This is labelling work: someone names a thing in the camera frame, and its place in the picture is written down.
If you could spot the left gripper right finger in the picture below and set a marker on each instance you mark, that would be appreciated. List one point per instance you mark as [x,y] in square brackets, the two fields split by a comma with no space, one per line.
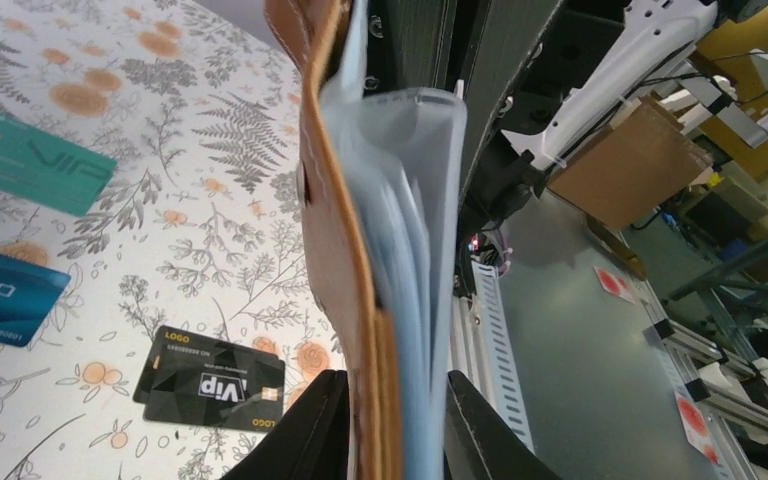
[478,444]

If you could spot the dark blue credit card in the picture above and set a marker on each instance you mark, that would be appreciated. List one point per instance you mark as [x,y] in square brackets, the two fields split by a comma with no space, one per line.
[27,295]

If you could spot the blue slotted cable duct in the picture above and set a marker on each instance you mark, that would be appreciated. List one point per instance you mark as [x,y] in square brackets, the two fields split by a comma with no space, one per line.
[501,382]

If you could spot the brown cardboard box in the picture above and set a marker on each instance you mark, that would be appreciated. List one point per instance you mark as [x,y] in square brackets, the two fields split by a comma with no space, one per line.
[632,166]

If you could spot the brown leather card holder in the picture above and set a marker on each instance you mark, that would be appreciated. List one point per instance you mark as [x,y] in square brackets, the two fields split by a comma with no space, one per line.
[378,183]

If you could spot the black VIP credit card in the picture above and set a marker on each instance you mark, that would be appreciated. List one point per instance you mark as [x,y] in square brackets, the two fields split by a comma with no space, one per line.
[155,361]

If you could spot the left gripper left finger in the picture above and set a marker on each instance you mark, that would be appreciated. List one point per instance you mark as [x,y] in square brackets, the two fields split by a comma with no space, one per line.
[310,442]

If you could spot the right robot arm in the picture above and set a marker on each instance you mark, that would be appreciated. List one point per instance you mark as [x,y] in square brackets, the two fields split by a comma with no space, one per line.
[540,78]

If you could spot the teal credit card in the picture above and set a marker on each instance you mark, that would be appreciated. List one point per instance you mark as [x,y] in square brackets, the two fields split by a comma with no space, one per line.
[50,171]

